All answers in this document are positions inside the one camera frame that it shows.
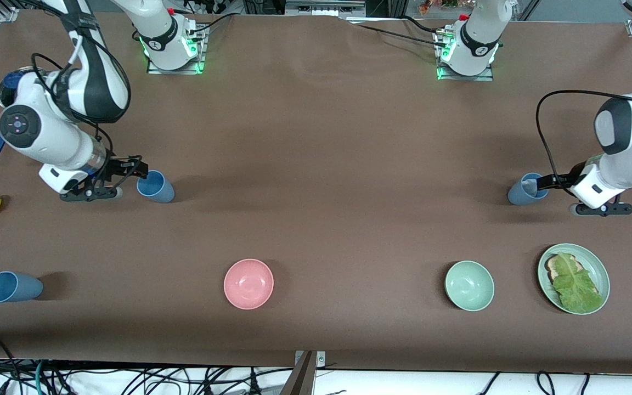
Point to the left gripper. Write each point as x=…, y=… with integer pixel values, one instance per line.
x=567, y=179

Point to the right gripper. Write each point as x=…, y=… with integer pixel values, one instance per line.
x=114, y=167

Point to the dusty blue plastic cup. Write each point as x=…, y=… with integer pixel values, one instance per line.
x=14, y=287
x=522, y=195

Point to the bright blue plastic cup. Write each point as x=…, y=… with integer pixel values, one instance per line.
x=157, y=189

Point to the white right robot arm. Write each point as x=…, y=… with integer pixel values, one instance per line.
x=52, y=137

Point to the toast slice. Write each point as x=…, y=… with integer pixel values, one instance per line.
x=553, y=267

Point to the mint green plate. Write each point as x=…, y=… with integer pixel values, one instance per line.
x=596, y=263

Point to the green lettuce leaf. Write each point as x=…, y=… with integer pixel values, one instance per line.
x=576, y=285

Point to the mint green bowl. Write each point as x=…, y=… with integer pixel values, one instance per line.
x=469, y=286

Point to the glass lid with blue knob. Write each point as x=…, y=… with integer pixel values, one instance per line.
x=7, y=82

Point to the pink bowl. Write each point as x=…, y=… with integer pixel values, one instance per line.
x=248, y=284

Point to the brown tablecloth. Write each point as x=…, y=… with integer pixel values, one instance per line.
x=316, y=137

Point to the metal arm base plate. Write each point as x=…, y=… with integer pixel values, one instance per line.
x=441, y=63
x=198, y=52

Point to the metal table bracket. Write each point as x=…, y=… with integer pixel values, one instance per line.
x=321, y=359

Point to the dark metal post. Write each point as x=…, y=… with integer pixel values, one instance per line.
x=300, y=381

